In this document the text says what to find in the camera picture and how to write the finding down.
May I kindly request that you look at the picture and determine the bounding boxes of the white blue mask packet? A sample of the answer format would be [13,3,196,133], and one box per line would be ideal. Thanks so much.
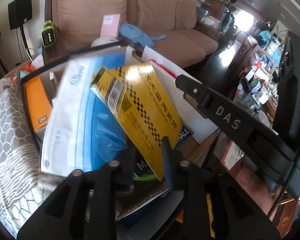
[40,52,126,177]

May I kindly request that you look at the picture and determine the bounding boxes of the yellow instruction booklet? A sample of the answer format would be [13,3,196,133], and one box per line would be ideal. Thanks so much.
[90,62,183,180]

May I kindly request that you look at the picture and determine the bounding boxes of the person's hand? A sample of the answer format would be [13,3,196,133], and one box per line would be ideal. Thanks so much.
[231,164,280,215]

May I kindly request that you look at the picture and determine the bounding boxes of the grey patterned blanket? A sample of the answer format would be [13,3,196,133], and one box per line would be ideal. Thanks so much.
[0,89,50,237]

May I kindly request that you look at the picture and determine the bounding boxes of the orange box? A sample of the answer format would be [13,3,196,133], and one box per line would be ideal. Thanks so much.
[24,76,52,140]

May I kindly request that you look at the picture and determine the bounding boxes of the cardboard box of clutter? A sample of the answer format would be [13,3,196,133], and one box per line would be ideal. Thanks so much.
[0,60,44,94]

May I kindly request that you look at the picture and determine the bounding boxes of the white paper bag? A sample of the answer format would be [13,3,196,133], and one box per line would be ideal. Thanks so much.
[126,46,217,144]

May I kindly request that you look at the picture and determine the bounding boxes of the blue plush toy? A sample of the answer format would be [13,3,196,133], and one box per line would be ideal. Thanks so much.
[119,23,166,48]

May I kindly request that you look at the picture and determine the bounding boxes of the green small radio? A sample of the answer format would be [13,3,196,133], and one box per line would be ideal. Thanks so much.
[41,20,56,48]

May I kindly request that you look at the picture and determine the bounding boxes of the pink card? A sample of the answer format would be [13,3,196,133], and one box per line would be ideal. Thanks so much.
[100,14,121,38]

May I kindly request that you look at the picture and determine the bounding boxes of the brown sofa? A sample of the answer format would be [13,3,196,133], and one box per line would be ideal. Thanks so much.
[43,0,218,68]

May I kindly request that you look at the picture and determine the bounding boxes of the right black speaker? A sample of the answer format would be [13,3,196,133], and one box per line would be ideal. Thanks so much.
[8,0,32,30]

